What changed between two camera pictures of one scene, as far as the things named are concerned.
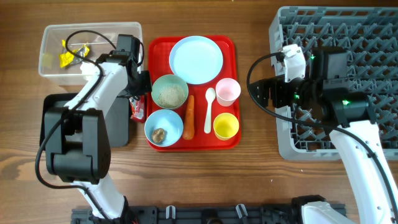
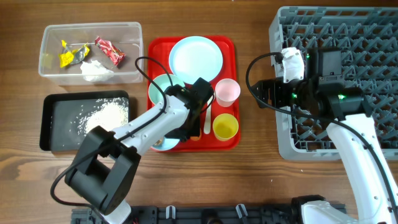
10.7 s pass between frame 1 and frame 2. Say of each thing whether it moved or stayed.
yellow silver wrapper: stayed
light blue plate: stayed
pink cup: stayed
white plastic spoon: stayed
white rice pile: moved
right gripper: stayed
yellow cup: stayed
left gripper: moved
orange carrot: moved
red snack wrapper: moved
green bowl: stayed
